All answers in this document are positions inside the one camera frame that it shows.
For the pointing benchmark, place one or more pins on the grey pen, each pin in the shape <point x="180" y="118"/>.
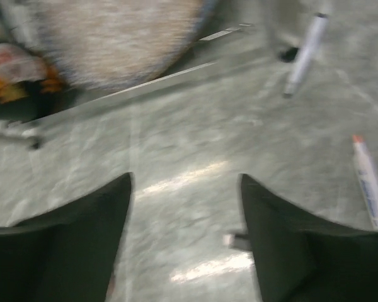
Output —
<point x="306" y="53"/>

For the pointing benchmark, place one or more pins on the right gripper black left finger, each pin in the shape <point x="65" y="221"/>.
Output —
<point x="66" y="254"/>

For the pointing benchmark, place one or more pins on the red black mug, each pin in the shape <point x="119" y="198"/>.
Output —
<point x="30" y="87"/>

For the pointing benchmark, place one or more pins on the speckled grey plate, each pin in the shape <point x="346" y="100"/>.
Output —
<point x="113" y="45"/>

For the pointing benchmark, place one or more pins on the steel dish rack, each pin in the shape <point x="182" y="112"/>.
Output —
<point x="18" y="25"/>

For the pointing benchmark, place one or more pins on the white marker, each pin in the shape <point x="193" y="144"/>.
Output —
<point x="367" y="174"/>

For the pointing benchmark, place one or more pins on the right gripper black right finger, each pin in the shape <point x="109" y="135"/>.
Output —
<point x="299" y="256"/>

